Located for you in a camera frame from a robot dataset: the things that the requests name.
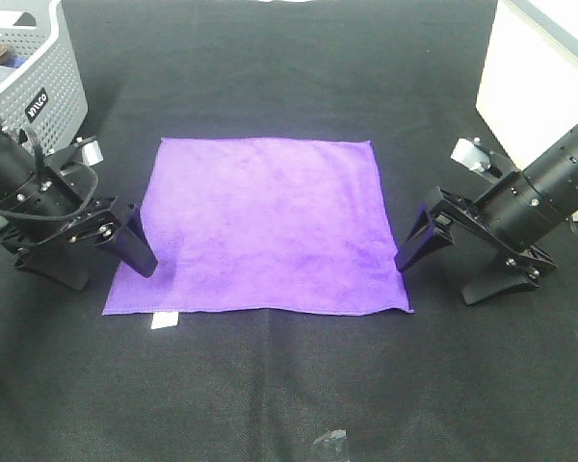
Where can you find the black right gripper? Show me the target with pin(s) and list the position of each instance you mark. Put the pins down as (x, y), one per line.
(512, 216)

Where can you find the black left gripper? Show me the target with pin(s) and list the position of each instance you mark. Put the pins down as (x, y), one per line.
(55, 207)

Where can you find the purple microfiber towel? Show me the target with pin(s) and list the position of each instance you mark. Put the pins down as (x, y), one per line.
(241, 224)

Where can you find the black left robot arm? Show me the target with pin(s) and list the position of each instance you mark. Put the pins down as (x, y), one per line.
(20, 155)

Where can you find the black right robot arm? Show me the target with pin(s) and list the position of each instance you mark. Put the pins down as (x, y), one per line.
(554, 174)

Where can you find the grey perforated laundry basket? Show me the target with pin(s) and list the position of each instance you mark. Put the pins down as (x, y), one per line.
(46, 92)

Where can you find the white plastic bin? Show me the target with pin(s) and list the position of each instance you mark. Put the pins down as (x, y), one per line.
(528, 94)

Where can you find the blue cloth in basket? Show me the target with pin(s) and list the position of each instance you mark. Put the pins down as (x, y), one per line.
(2, 72)

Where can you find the clear tape piece bottom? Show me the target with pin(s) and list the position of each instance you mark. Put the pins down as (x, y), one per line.
(331, 447)

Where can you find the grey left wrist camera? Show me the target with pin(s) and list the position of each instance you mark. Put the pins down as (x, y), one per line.
(90, 151)

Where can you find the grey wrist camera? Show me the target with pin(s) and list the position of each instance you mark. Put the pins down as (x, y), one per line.
(469, 154)
(90, 151)

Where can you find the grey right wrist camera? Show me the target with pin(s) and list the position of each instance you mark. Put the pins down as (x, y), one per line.
(469, 154)

